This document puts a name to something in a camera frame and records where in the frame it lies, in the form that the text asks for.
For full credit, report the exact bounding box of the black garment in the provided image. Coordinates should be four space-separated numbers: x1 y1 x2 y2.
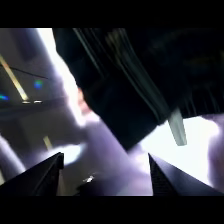
52 27 224 152

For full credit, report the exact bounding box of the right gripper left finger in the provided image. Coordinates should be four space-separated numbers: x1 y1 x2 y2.
0 152 65 197

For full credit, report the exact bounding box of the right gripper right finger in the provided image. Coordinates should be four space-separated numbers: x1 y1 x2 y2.
148 152 224 197

